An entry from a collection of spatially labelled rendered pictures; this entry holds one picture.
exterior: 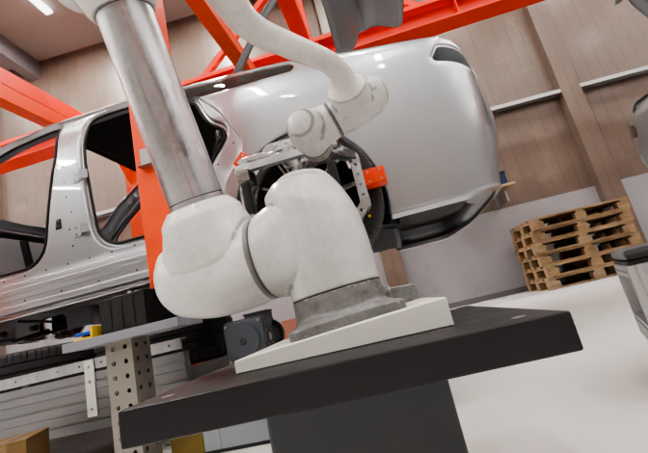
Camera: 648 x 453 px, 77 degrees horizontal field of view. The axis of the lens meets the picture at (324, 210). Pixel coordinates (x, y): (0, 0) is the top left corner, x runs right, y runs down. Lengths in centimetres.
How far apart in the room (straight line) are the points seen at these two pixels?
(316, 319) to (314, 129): 56
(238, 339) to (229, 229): 108
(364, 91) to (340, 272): 58
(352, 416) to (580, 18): 852
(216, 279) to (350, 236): 23
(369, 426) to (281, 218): 33
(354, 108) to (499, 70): 691
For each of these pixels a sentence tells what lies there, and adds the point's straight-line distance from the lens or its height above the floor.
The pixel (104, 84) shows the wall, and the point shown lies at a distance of 938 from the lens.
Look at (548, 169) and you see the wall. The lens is 744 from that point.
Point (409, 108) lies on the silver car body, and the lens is 220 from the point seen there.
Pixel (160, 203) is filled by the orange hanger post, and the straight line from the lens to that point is 179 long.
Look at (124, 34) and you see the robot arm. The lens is 84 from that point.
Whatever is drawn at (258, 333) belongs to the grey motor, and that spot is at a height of 34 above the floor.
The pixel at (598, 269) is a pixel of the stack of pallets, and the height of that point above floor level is 12.
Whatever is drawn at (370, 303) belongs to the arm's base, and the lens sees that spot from 64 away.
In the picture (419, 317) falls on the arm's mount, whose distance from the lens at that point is 58.
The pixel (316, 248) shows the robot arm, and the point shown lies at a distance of 64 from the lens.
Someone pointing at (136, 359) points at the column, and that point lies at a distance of 159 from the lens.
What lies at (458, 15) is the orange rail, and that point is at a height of 298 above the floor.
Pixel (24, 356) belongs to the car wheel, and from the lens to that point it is 249.
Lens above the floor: 35
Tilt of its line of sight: 14 degrees up
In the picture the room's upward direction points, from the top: 13 degrees counter-clockwise
